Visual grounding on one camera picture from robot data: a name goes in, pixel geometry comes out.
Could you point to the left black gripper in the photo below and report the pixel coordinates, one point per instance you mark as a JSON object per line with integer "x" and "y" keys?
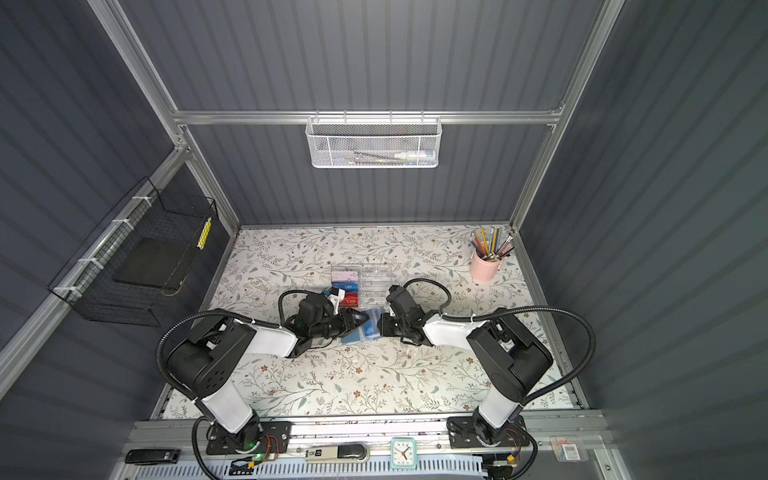
{"x": 347, "y": 313}

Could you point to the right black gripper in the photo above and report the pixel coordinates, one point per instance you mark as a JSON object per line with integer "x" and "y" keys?
{"x": 385, "y": 327}

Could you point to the blue leather card holder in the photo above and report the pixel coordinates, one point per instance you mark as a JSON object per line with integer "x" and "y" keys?
{"x": 369, "y": 330}

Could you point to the clear acrylic organizer box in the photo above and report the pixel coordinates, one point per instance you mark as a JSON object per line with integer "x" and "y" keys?
{"x": 374, "y": 283}

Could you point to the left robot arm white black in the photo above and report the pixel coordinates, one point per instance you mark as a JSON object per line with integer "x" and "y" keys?
{"x": 198, "y": 355}

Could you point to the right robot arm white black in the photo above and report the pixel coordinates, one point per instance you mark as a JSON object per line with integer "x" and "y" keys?
{"x": 512, "y": 357}

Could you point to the red card in organizer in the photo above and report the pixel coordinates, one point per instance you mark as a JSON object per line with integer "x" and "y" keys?
{"x": 350, "y": 300}

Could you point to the blue card in organizer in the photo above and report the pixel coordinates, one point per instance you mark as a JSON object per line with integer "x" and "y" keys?
{"x": 348, "y": 287}

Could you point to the pink card in organizer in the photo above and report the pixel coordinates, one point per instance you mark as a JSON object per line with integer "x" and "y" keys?
{"x": 344, "y": 276}

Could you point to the pink pencil cup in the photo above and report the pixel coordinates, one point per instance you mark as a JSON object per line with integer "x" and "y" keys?
{"x": 483, "y": 271}

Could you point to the floral patterned table mat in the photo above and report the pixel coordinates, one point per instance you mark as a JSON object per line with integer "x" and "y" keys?
{"x": 268, "y": 272}

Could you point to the small teal desk clock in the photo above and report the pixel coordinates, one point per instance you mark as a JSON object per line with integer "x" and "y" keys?
{"x": 403, "y": 453}

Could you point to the coloured pencils in cup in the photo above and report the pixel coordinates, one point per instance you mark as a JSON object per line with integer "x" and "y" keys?
{"x": 491, "y": 245}

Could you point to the yellow tag on basket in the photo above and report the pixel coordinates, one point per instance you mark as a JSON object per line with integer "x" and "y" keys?
{"x": 204, "y": 233}

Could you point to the pens in white basket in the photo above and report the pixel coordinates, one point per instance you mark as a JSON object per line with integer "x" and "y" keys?
{"x": 410, "y": 157}

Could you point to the black flat pad in basket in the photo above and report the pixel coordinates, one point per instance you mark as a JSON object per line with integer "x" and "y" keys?
{"x": 156, "y": 263}

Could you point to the small clear packet with label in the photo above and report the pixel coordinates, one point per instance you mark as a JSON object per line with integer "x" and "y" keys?
{"x": 569, "y": 449}

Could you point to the black stapler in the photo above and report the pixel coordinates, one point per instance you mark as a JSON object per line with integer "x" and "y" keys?
{"x": 153, "y": 456}

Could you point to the left wrist camera white housing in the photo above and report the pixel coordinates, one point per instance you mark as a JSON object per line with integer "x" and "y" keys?
{"x": 335, "y": 296}

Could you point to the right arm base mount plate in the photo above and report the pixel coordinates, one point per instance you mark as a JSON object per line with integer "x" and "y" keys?
{"x": 467, "y": 432}

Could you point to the silver black device on rail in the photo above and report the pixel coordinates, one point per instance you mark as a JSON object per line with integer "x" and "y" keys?
{"x": 340, "y": 453}

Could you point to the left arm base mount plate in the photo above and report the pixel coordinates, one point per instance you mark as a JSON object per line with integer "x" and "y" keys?
{"x": 271, "y": 437}

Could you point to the white wire mesh basket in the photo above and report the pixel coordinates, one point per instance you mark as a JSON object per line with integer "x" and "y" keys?
{"x": 331, "y": 145}

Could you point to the black wire wall basket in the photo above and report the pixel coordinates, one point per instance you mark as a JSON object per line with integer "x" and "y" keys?
{"x": 86, "y": 282}

